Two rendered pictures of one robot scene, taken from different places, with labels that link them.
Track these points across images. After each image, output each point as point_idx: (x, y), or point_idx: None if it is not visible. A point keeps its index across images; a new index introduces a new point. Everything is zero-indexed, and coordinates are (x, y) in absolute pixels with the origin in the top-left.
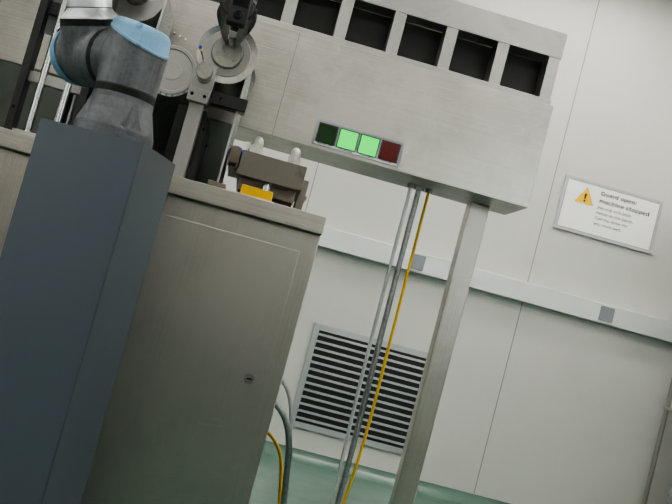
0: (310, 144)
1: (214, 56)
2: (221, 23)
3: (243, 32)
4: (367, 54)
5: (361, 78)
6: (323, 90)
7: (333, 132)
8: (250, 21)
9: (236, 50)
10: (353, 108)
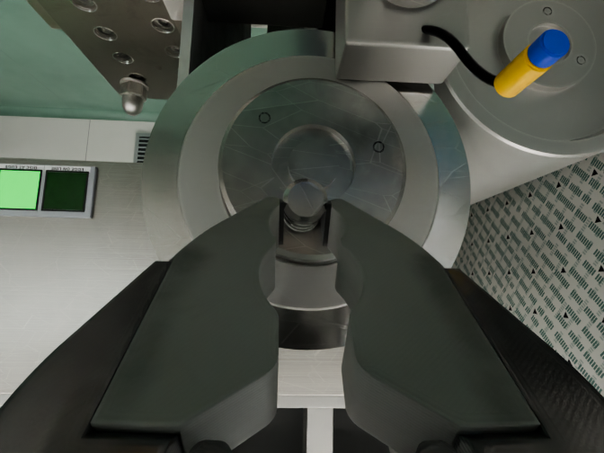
0: (99, 164)
1: (379, 119)
2: (456, 296)
3: (205, 269)
4: (1, 387)
5: (8, 329)
6: (90, 280)
7: (51, 197)
8: (79, 425)
9: (260, 185)
10: (17, 259)
